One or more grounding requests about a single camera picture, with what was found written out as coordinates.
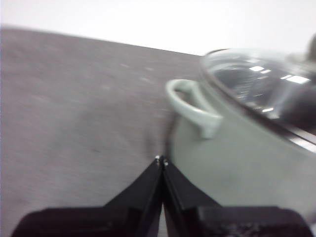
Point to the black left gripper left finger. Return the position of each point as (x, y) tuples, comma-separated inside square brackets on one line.
[(118, 217)]

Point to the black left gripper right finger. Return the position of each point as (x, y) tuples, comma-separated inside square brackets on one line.
[(212, 222)]

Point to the glass lid with green knob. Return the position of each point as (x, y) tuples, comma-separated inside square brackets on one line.
[(256, 84)]

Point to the pale green electric pot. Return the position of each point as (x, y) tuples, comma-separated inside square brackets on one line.
[(234, 163)]

